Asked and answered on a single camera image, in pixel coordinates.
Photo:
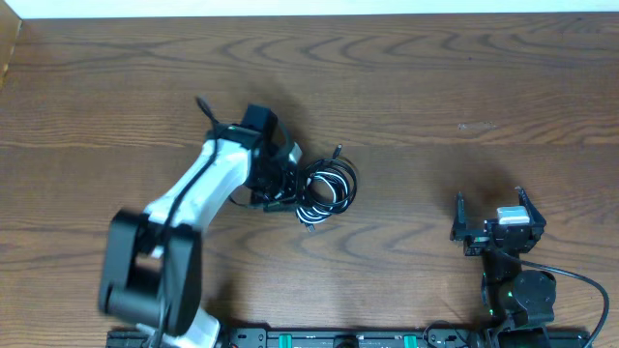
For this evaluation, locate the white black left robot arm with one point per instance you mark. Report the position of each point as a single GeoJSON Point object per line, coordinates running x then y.
{"type": "Point", "coordinates": [152, 270]}

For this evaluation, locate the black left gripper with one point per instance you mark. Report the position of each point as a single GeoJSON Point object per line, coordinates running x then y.
{"type": "Point", "coordinates": [290, 192]}

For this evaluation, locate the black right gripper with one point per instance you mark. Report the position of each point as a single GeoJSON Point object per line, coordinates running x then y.
{"type": "Point", "coordinates": [477, 240]}

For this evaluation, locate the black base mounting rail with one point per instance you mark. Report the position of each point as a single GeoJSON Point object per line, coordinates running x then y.
{"type": "Point", "coordinates": [435, 337]}

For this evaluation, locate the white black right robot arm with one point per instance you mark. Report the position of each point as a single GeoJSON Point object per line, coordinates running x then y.
{"type": "Point", "coordinates": [520, 301]}

